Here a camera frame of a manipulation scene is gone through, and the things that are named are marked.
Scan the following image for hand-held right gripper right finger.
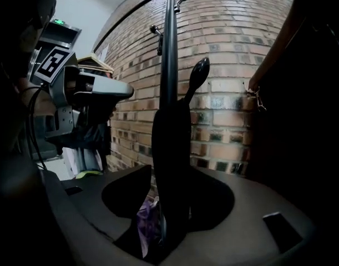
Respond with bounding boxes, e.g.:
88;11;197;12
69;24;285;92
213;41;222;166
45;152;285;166
162;167;321;266

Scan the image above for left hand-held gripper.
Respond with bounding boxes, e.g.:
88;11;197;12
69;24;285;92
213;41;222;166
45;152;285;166
33;45;135;140

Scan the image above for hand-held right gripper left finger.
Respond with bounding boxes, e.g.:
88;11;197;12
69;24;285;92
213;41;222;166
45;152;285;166
54;164;159;266

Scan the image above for black metal clothes rack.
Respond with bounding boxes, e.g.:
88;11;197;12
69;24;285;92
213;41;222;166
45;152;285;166
93;0;211;113

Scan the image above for person's left forearm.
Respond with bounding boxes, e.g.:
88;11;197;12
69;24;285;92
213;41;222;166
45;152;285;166
16;87;58;117

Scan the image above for yellow-green backpack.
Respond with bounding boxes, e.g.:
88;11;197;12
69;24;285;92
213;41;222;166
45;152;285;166
76;170;103;179

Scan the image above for pink purple bag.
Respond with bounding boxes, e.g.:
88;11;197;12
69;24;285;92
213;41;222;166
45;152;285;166
136;197;160;259

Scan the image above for wooden clothes hanger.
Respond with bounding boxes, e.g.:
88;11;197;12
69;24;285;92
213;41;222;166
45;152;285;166
77;53;115;76

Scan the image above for hanging black clothes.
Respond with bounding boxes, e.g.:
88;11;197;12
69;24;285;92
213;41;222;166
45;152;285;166
62;101;113;174

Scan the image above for person's head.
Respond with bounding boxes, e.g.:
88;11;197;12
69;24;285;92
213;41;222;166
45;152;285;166
8;0;60;94

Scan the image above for white paper wall notice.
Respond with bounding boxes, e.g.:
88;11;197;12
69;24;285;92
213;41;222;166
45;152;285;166
98;45;109;63

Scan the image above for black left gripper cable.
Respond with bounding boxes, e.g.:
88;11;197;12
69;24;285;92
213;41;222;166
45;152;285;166
21;85;49;171

